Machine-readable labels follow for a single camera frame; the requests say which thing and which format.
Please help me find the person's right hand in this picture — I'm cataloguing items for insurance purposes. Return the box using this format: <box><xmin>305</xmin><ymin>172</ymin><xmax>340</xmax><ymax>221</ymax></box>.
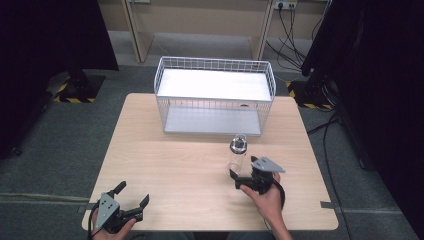
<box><xmin>239</xmin><ymin>172</ymin><xmax>285</xmax><ymax>224</ymax></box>

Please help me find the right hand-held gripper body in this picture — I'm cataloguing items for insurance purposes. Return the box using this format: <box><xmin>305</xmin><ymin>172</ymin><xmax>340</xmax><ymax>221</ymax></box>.
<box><xmin>235</xmin><ymin>155</ymin><xmax>287</xmax><ymax>196</ymax></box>

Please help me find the dark curtain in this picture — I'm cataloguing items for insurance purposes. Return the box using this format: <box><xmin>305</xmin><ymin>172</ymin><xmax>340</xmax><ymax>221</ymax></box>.
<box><xmin>300</xmin><ymin>0</ymin><xmax>424</xmax><ymax>240</ymax></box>
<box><xmin>0</xmin><ymin>0</ymin><xmax>120</xmax><ymax>160</ymax></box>

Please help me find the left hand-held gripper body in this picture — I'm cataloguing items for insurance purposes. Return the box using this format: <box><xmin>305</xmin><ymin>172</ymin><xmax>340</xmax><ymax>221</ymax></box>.
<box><xmin>94</xmin><ymin>191</ymin><xmax>145</xmax><ymax>234</ymax></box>

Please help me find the person's left hand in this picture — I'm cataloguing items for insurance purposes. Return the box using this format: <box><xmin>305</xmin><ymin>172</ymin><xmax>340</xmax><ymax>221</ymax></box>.
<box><xmin>91</xmin><ymin>209</ymin><xmax>138</xmax><ymax>240</ymax></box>

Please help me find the clear water bottle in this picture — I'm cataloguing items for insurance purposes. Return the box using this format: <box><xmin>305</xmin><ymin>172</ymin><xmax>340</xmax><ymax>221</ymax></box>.
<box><xmin>227</xmin><ymin>133</ymin><xmax>249</xmax><ymax>178</ymax></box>

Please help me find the stand base with hazard tape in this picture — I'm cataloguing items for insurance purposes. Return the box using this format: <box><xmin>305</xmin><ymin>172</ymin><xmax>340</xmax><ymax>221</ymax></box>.
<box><xmin>285</xmin><ymin>79</ymin><xmax>335</xmax><ymax>111</ymax></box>
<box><xmin>48</xmin><ymin>70</ymin><xmax>106</xmax><ymax>105</ymax></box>

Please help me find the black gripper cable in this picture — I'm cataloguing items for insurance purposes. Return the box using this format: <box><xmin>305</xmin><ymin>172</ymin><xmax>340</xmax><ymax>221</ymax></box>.
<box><xmin>272</xmin><ymin>173</ymin><xmax>287</xmax><ymax>212</ymax></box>
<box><xmin>86</xmin><ymin>202</ymin><xmax>102</xmax><ymax>240</ymax></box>

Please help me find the black power cable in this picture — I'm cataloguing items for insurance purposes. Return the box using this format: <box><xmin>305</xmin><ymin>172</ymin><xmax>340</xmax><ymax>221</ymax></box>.
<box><xmin>277</xmin><ymin>6</ymin><xmax>308</xmax><ymax>63</ymax></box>
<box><xmin>265</xmin><ymin>39</ymin><xmax>305</xmax><ymax>72</ymax></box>

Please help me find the beige wooden desk frame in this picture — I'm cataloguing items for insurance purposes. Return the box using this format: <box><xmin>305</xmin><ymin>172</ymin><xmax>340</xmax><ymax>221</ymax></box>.
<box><xmin>97</xmin><ymin>0</ymin><xmax>332</xmax><ymax>64</ymax></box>

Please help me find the white power strip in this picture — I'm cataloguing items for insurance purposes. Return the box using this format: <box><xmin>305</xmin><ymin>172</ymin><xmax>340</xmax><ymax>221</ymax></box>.
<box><xmin>274</xmin><ymin>0</ymin><xmax>299</xmax><ymax>10</ymax></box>

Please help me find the white wire basket shelf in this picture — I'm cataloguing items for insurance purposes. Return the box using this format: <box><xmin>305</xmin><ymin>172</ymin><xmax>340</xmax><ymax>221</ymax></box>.
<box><xmin>153</xmin><ymin>55</ymin><xmax>277</xmax><ymax>137</ymax></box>

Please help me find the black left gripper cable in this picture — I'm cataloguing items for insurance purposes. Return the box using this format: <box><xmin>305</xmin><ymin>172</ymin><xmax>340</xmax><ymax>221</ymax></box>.
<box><xmin>86</xmin><ymin>202</ymin><xmax>102</xmax><ymax>240</ymax></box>

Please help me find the black floor cable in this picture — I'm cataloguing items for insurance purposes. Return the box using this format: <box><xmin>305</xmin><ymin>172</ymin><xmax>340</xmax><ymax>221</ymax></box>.
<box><xmin>306</xmin><ymin>112</ymin><xmax>353</xmax><ymax>240</ymax></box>

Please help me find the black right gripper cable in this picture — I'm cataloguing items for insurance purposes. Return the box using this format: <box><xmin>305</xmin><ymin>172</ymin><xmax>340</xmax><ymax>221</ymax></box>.
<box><xmin>272</xmin><ymin>173</ymin><xmax>287</xmax><ymax>212</ymax></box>

